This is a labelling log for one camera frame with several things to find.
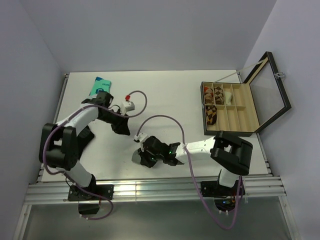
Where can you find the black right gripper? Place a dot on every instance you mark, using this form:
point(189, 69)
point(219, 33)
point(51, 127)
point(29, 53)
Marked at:
point(145, 160)

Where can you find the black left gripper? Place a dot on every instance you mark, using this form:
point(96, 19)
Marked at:
point(121, 127)

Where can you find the grey sock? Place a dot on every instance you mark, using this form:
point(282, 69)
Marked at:
point(136, 158)

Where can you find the cream yellow sock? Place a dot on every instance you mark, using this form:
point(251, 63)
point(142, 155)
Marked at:
point(228, 98)

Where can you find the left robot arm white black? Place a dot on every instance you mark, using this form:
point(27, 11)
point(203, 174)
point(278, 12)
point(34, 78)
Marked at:
point(62, 143)

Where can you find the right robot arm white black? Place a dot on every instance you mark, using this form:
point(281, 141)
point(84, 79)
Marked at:
point(231, 153)

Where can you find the black blue sock pair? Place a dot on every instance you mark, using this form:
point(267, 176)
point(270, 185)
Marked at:
point(84, 138)

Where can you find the teal patterned sock pair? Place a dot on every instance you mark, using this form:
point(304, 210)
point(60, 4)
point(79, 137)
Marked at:
point(100, 85)

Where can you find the dark checkered rolled sock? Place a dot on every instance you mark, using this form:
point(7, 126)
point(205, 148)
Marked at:
point(211, 114)

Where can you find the orange brown rolled sock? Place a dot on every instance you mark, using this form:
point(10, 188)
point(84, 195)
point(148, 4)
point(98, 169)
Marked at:
point(208, 95)

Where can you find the brown checkered rolled sock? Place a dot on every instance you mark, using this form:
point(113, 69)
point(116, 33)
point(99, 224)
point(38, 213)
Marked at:
point(219, 95)

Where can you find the black compartment box with lid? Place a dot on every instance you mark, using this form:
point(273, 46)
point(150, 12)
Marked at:
point(257, 101)

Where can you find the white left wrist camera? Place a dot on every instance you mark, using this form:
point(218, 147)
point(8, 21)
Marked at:
point(127, 106)

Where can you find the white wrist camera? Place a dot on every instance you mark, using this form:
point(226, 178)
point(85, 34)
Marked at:
point(140, 137)
point(127, 106)

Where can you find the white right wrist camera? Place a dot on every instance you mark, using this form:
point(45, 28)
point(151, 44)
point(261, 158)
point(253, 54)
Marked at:
point(140, 137)

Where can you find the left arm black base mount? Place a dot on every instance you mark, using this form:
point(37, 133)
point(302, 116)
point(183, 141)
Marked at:
point(90, 202)

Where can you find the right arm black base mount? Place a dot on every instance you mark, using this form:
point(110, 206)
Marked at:
point(224, 197)

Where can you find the aluminium frame rail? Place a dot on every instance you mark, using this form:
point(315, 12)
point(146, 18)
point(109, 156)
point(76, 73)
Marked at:
point(174, 189)

